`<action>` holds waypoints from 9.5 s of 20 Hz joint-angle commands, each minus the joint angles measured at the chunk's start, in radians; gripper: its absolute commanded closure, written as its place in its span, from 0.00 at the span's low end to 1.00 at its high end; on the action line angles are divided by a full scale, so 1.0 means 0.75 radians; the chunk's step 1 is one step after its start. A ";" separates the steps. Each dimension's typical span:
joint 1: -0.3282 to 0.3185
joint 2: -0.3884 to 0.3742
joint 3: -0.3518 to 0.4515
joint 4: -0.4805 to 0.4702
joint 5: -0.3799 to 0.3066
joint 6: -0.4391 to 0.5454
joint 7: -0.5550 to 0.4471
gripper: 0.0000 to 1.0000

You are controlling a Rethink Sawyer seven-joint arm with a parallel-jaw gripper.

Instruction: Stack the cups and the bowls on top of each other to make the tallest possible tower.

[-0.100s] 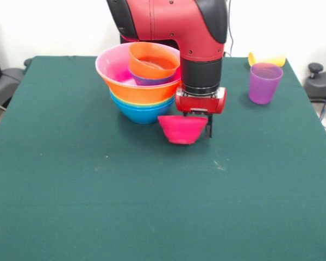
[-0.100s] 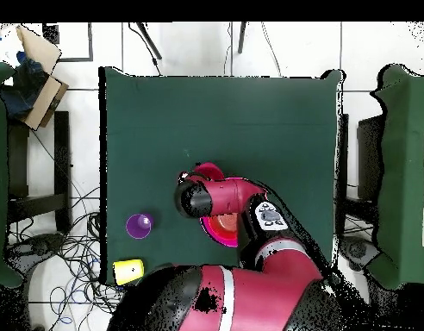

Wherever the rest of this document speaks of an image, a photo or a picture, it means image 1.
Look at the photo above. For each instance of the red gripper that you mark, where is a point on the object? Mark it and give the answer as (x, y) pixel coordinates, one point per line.
(201, 104)

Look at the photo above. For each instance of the small crimson bowl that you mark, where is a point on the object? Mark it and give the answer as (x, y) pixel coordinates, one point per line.
(182, 130)

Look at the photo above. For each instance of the small dark blue bowl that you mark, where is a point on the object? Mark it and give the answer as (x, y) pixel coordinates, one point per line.
(149, 81)

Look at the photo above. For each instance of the large orange bowl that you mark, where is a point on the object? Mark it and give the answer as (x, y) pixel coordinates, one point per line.
(141, 93)

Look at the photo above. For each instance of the small red-orange bowl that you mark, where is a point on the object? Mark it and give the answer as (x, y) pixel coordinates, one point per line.
(149, 68)

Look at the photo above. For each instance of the yellow cup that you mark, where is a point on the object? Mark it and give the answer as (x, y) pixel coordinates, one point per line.
(271, 59)

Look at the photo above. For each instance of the large pink bowl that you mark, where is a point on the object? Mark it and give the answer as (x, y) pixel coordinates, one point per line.
(111, 68)

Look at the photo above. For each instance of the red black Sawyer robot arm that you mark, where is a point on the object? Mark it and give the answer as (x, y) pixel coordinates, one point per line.
(179, 24)

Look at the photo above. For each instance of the purple cup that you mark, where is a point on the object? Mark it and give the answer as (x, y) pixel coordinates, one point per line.
(263, 84)

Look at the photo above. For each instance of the dark green table cloth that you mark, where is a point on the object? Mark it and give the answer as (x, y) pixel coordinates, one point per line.
(163, 204)

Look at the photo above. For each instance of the grey base with black knob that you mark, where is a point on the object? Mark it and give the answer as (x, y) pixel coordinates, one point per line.
(5, 79)
(319, 84)

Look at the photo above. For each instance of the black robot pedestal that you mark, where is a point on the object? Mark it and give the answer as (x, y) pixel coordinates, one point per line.
(152, 41)

